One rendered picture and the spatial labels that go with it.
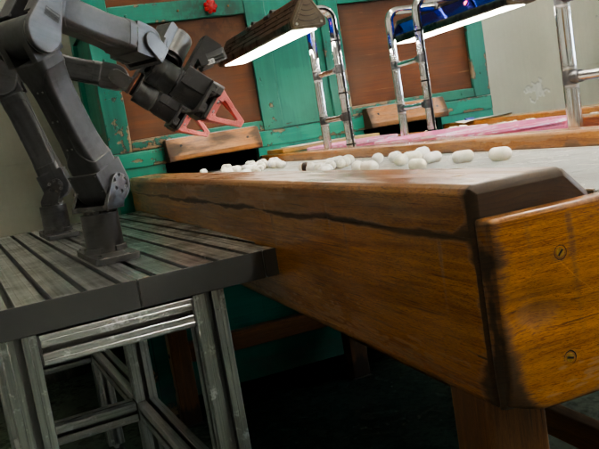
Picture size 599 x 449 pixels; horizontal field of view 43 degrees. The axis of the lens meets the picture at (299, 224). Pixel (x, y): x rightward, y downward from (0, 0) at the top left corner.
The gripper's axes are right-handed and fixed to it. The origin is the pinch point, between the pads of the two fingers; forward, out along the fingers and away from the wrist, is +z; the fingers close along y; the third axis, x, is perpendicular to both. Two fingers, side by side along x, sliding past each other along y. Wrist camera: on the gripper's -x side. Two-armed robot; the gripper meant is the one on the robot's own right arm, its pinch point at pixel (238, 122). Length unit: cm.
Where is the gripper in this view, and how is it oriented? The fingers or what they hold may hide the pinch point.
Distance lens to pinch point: 150.2
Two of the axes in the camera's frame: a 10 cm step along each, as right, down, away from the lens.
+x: -4.6, 8.8, -1.2
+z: 8.1, 4.7, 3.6
